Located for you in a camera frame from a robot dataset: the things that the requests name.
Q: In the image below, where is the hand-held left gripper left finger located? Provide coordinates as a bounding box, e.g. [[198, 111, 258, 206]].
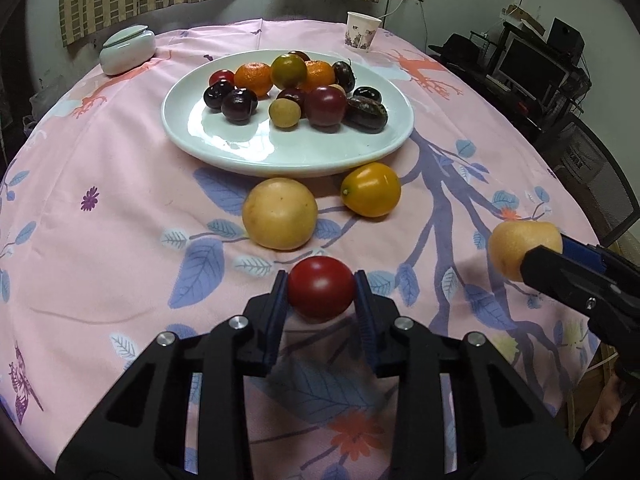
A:
[[55, 270, 291, 480]]

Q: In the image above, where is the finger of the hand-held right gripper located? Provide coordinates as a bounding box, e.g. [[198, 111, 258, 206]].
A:
[[557, 234, 640, 292], [520, 245, 640, 318]]

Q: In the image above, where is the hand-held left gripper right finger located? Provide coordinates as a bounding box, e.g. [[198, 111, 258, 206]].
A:
[[352, 270, 586, 480]]

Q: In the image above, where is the bright red tomato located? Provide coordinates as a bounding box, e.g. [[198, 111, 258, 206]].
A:
[[286, 256, 357, 320]]

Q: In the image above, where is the yellow pear-shaped fruit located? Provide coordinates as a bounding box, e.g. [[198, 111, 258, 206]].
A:
[[488, 221, 563, 282]]

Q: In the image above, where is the white oval plate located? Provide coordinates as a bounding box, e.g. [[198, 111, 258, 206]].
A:
[[161, 49, 416, 178]]

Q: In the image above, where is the large dark purple tomato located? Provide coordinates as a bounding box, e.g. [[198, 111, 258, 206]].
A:
[[342, 96, 389, 133]]

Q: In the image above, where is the large dark red tomato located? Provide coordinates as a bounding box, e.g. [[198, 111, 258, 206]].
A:
[[304, 86, 348, 128]]

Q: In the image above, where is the dark cherry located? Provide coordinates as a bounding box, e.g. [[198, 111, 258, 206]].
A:
[[203, 83, 233, 110], [221, 88, 259, 124]]

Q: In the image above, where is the greenish yellow round fruit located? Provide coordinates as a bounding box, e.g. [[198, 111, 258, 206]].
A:
[[271, 53, 308, 89]]

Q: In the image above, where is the person's right hand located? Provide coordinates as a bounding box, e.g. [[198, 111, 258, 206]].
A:
[[575, 370, 626, 453]]

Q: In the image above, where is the black mesh chair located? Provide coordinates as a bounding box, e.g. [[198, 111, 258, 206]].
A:
[[545, 112, 636, 246]]

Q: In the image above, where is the large yellow round fruit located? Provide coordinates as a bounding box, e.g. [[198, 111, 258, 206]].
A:
[[242, 177, 319, 252]]

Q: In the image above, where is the yellow orange citrus fruit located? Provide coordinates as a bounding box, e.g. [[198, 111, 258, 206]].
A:
[[340, 162, 402, 218]]

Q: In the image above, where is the dark side desk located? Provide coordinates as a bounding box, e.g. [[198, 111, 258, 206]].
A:
[[435, 50, 591, 146]]

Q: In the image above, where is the computer monitor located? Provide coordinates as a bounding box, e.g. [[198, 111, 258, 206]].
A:
[[492, 35, 571, 101]]

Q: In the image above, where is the pink floral tablecloth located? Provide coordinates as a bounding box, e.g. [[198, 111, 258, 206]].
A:
[[0, 19, 608, 480]]

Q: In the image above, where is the black speaker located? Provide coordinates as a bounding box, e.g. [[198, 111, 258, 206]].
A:
[[547, 17, 586, 58]]

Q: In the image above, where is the black hat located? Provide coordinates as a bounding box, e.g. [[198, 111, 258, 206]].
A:
[[430, 33, 483, 63]]

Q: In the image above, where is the orange mandarin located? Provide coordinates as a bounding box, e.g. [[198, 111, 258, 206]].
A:
[[302, 60, 336, 92], [234, 61, 274, 97]]

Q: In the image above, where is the cardboard box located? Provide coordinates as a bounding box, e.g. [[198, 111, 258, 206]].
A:
[[502, 5, 546, 31]]

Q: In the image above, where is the dark purple plum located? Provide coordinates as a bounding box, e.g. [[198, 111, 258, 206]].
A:
[[331, 61, 357, 95]]

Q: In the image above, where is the printed paper cup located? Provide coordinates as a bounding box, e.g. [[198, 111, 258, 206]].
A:
[[344, 11, 382, 54]]

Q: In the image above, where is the white ceramic lidded jar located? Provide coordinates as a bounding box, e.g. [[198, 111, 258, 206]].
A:
[[98, 26, 157, 77]]

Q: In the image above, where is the white power cable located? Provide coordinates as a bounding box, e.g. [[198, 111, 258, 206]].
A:
[[380, 0, 406, 31]]

